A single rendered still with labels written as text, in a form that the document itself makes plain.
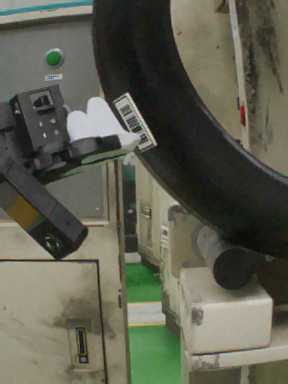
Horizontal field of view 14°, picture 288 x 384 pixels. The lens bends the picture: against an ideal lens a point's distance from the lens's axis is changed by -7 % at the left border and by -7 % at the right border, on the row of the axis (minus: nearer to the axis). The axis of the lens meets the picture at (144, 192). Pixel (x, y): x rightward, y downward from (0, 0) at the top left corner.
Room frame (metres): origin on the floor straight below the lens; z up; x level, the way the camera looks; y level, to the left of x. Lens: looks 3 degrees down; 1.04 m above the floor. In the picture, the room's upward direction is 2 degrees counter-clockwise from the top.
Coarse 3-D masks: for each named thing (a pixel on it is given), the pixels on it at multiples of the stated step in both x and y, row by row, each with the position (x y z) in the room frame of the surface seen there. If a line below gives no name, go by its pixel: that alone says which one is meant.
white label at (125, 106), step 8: (128, 96) 1.18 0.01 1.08; (120, 104) 1.20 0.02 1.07; (128, 104) 1.18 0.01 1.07; (120, 112) 1.21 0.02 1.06; (128, 112) 1.19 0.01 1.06; (136, 112) 1.18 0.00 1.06; (128, 120) 1.20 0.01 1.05; (136, 120) 1.19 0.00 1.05; (128, 128) 1.21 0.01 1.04; (136, 128) 1.20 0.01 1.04; (144, 128) 1.18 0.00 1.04; (144, 136) 1.19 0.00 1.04; (152, 136) 1.18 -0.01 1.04; (144, 144) 1.20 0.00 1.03; (152, 144) 1.18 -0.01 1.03
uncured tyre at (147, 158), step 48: (96, 0) 1.23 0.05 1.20; (144, 0) 1.18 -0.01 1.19; (96, 48) 1.23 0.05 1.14; (144, 48) 1.18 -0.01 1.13; (144, 96) 1.18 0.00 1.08; (192, 96) 1.18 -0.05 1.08; (192, 144) 1.18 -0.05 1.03; (192, 192) 1.21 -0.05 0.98; (240, 192) 1.18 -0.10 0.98; (240, 240) 1.23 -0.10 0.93
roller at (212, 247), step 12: (204, 228) 1.50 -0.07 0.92; (204, 240) 1.40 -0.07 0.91; (216, 240) 1.31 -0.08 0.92; (228, 240) 1.27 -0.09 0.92; (204, 252) 1.35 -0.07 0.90; (216, 252) 1.22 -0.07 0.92; (228, 252) 1.18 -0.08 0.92; (240, 252) 1.18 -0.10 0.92; (216, 264) 1.18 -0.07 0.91; (228, 264) 1.18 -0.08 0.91; (240, 264) 1.18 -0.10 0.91; (252, 264) 1.18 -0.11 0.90; (216, 276) 1.18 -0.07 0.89; (228, 276) 1.18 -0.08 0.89; (240, 276) 1.18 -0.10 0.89; (252, 276) 1.18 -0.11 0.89; (228, 288) 1.18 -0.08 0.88; (240, 288) 1.18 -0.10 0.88
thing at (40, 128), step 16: (16, 96) 1.07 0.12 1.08; (0, 112) 1.07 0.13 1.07; (16, 112) 1.08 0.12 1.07; (32, 112) 1.07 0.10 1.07; (48, 112) 1.10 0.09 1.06; (0, 128) 1.06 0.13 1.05; (16, 128) 1.08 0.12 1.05; (32, 128) 1.07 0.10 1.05; (48, 128) 1.09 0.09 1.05; (64, 128) 1.10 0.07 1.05; (0, 144) 1.06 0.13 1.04; (16, 144) 1.08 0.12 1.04; (32, 144) 1.06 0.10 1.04; (48, 144) 1.08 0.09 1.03; (64, 144) 1.08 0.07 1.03; (16, 160) 1.07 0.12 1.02; (32, 160) 1.06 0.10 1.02; (48, 160) 1.06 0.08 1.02; (48, 176) 1.09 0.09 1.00
